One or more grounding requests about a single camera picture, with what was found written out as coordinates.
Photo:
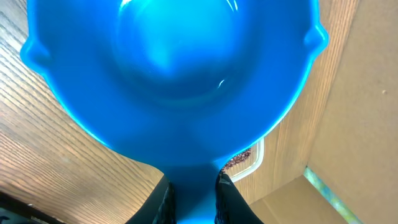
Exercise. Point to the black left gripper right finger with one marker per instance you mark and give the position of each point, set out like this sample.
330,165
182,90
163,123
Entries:
231,208

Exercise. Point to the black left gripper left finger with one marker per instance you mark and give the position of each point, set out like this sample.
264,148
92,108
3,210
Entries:
159,208

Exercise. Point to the blue plastic measuring scoop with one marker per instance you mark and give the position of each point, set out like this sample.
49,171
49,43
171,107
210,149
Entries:
181,85

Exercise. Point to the red beans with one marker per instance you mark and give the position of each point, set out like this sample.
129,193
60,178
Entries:
237,159

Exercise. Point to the clear plastic bean container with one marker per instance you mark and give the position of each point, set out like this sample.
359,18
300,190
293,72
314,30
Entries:
243,169

